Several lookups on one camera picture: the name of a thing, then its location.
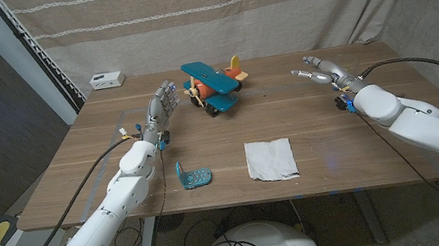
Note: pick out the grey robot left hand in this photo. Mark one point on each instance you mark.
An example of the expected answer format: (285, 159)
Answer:
(159, 110)

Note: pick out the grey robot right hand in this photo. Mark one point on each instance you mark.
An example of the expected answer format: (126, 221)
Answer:
(335, 73)

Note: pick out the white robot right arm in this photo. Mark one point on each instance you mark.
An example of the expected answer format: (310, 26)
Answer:
(423, 126)

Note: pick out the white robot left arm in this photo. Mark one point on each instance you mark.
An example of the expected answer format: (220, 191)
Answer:
(124, 193)

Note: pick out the teal and orange toy airplane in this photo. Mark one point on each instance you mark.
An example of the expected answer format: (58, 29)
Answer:
(213, 82)

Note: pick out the teal toy flip phone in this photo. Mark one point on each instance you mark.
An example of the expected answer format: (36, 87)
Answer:
(197, 177)

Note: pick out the white tissue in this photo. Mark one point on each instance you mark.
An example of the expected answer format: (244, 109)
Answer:
(270, 160)

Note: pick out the white power strip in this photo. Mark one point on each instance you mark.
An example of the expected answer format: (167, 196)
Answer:
(106, 80)

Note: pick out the beige striped curtain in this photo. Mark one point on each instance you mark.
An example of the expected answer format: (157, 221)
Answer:
(186, 26)

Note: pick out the white table leg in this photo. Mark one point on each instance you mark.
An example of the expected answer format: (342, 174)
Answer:
(147, 245)

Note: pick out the grey table leg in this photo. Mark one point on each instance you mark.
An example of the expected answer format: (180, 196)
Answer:
(369, 218)

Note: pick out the yellow and black foot pedal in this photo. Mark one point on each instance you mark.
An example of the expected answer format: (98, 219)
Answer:
(3, 228)

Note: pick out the white door frame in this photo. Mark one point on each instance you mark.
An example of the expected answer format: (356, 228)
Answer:
(14, 54)

